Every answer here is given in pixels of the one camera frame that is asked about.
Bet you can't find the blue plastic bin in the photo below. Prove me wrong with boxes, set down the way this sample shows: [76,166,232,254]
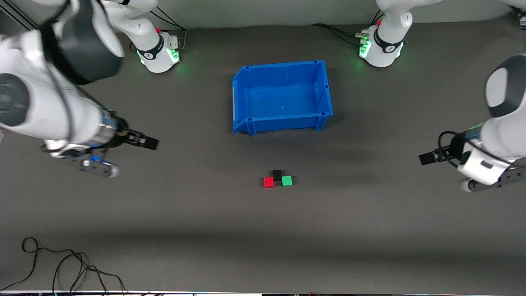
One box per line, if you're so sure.
[232,60,334,136]

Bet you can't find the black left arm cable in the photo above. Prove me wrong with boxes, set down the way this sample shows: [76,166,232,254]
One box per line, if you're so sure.
[437,130,463,167]

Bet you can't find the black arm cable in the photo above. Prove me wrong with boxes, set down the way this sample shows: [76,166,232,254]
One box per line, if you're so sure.
[437,130,463,167]
[39,0,109,142]

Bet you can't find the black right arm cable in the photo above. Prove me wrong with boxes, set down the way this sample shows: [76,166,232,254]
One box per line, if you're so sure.
[39,0,109,142]

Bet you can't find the black right base cables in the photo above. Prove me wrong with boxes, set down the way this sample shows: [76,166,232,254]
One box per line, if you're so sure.
[150,8,188,52]

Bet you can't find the loose black table cable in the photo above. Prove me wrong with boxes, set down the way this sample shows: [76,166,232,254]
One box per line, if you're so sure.
[53,252,128,296]
[0,237,89,291]

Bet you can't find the aluminium frame rail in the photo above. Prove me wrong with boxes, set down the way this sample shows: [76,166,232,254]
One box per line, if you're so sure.
[0,7,42,32]

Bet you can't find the black base power cables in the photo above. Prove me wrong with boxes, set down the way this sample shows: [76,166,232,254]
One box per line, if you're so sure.
[310,23,368,46]

